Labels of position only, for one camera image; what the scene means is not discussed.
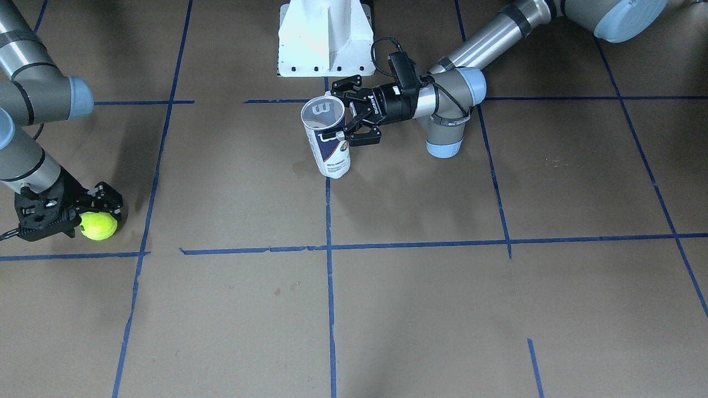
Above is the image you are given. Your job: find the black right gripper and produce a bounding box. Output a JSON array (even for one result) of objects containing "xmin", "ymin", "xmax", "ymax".
[{"xmin": 14, "ymin": 177, "xmax": 124, "ymax": 242}]

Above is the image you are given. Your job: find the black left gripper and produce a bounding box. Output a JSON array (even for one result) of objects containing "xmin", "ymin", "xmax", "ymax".
[{"xmin": 330, "ymin": 75, "xmax": 420, "ymax": 147}]

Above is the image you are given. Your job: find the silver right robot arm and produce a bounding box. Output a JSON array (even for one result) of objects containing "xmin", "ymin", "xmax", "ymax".
[{"xmin": 1, "ymin": 1, "xmax": 124, "ymax": 242}]

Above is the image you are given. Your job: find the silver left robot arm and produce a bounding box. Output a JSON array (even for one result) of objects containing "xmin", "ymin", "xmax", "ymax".
[{"xmin": 324, "ymin": 1, "xmax": 668, "ymax": 159}]

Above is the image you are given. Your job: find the yellow tennis ball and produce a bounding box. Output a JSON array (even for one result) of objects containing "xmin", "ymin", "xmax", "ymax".
[{"xmin": 79, "ymin": 212, "xmax": 118, "ymax": 241}]

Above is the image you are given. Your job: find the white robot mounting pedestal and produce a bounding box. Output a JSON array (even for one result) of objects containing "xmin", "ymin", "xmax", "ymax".
[{"xmin": 277, "ymin": 1, "xmax": 375, "ymax": 77}]

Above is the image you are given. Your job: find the clear tennis ball can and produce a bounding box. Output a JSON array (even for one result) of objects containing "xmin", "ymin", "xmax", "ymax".
[{"xmin": 300, "ymin": 92, "xmax": 351, "ymax": 179}]

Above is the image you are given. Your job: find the black camera cable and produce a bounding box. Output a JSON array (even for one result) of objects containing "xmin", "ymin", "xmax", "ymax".
[{"xmin": 369, "ymin": 36, "xmax": 471, "ymax": 119}]

